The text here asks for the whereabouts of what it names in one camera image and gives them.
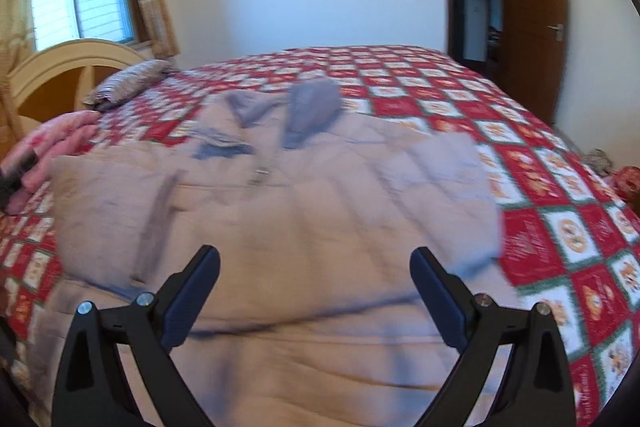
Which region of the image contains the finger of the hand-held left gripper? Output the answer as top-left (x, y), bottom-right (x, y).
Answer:
top-left (0, 149), bottom-right (41, 208)

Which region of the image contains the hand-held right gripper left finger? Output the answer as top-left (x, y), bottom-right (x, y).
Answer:
top-left (51, 245), bottom-right (221, 427)

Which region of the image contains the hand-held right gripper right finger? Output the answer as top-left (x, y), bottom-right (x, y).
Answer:
top-left (409, 247), bottom-right (577, 427)

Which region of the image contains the beige puffer jacket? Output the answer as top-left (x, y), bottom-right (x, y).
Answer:
top-left (47, 79), bottom-right (518, 427)

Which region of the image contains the pink quilt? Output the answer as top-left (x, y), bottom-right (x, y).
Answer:
top-left (0, 109), bottom-right (101, 214)

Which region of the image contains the wooden headboard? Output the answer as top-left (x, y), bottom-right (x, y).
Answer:
top-left (0, 38), bottom-right (153, 148)

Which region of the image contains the red checked printed blanket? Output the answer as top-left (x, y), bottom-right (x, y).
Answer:
top-left (0, 44), bottom-right (640, 427)

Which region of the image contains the striped pillow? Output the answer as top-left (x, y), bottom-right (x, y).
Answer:
top-left (82, 59), bottom-right (176, 112)

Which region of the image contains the grey cloth pile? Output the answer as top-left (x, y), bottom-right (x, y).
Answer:
top-left (580, 149), bottom-right (613, 175)

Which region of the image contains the red cloth bundle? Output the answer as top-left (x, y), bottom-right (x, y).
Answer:
top-left (612, 166), bottom-right (640, 204)

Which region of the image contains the brown wooden door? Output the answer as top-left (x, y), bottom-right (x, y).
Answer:
top-left (500, 0), bottom-right (571, 125)

